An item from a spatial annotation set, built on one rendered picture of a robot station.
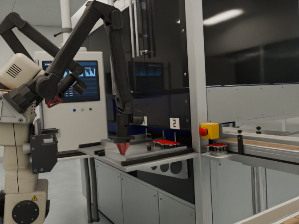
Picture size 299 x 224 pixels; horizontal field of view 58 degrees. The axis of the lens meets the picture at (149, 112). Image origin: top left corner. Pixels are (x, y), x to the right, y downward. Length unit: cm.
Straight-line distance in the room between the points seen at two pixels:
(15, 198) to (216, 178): 94
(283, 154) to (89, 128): 141
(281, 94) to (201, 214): 89
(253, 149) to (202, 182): 31
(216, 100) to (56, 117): 119
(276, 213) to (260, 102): 122
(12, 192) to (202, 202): 87
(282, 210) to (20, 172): 101
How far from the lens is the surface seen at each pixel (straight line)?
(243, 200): 168
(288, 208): 56
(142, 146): 155
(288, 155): 120
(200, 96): 136
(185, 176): 149
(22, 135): 126
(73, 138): 212
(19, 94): 108
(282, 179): 195
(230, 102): 151
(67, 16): 226
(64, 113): 210
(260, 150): 127
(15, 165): 130
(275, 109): 182
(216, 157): 130
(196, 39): 139
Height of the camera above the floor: 117
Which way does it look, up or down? 3 degrees down
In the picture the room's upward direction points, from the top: 3 degrees counter-clockwise
